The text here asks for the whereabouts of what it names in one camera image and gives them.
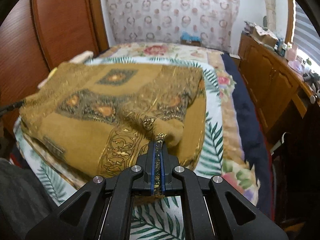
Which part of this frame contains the mustard gold patterned garment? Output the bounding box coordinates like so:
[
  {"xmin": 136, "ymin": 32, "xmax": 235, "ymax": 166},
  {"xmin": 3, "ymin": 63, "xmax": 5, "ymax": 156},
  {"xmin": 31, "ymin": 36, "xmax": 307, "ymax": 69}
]
[{"xmin": 20, "ymin": 62, "xmax": 206, "ymax": 178}]

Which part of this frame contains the floral bed blanket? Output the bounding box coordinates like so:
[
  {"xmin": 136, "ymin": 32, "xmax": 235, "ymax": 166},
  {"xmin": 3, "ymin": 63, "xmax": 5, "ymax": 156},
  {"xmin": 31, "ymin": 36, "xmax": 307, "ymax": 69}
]
[{"xmin": 101, "ymin": 43, "xmax": 260, "ymax": 205}]

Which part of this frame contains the green leaf print sheet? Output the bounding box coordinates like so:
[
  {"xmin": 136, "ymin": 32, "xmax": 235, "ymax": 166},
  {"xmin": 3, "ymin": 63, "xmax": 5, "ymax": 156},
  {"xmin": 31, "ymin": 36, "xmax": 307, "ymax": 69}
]
[{"xmin": 20, "ymin": 57, "xmax": 213, "ymax": 239}]

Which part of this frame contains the navy blue bed mattress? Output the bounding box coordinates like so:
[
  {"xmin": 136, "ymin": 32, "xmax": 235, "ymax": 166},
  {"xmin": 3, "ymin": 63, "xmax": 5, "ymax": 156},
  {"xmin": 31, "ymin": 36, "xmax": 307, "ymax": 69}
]
[{"xmin": 221, "ymin": 53, "xmax": 274, "ymax": 220}]

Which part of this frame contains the beige folded cloth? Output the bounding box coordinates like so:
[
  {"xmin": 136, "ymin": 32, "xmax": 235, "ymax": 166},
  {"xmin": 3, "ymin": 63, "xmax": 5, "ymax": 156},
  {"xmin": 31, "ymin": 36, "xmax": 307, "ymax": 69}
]
[{"xmin": 37, "ymin": 50, "xmax": 94, "ymax": 89}]

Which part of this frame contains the brown louvered wardrobe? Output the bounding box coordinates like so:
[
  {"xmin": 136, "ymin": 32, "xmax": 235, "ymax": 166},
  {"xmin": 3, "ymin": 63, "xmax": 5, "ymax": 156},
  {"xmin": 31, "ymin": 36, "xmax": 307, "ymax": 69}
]
[{"xmin": 1, "ymin": 0, "xmax": 109, "ymax": 106}]

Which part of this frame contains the long wooden sideboard cabinet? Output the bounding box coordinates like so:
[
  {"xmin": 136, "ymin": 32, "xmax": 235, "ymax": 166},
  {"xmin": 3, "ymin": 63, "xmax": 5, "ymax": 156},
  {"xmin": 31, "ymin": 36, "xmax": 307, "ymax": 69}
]
[{"xmin": 238, "ymin": 33, "xmax": 313, "ymax": 134}]

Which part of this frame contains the black tripod gadget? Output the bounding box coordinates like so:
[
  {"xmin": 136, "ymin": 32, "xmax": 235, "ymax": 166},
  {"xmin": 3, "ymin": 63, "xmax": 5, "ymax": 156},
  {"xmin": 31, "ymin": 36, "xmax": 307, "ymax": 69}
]
[{"xmin": 303, "ymin": 71, "xmax": 319, "ymax": 93}]

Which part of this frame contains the pink circle patterned curtain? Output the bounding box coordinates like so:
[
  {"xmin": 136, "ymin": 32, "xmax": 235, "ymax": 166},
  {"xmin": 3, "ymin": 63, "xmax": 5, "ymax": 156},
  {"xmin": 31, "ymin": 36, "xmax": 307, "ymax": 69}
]
[{"xmin": 106, "ymin": 0, "xmax": 240, "ymax": 51}]

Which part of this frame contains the pink bottle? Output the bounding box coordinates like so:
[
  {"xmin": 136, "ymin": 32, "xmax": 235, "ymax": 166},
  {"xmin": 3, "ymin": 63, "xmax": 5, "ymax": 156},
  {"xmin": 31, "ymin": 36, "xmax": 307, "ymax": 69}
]
[{"xmin": 286, "ymin": 44, "xmax": 298, "ymax": 61}]

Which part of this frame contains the open cardboard box on cabinet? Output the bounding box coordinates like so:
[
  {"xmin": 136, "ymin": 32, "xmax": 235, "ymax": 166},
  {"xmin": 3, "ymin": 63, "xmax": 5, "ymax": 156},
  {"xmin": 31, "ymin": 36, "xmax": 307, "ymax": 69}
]
[{"xmin": 251, "ymin": 24, "xmax": 279, "ymax": 48}]

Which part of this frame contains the small grey fan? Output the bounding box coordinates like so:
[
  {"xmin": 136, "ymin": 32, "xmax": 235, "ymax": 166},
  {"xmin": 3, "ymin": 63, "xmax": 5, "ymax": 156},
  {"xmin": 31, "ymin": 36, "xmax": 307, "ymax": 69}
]
[{"xmin": 263, "ymin": 15, "xmax": 268, "ymax": 28}]

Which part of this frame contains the grey zebra window blind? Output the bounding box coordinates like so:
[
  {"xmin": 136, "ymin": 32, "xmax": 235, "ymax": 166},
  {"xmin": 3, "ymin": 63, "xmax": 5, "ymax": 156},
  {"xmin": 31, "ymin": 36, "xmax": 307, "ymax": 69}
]
[{"xmin": 293, "ymin": 1, "xmax": 319, "ymax": 66}]

